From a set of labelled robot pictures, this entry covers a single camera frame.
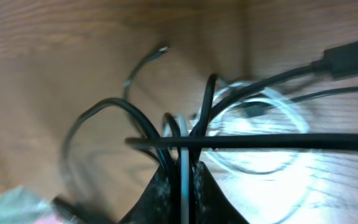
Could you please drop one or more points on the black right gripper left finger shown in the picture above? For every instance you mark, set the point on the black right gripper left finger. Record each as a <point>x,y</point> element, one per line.
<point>158,203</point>

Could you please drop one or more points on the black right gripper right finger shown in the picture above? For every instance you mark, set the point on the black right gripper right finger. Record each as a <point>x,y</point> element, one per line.
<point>209,204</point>

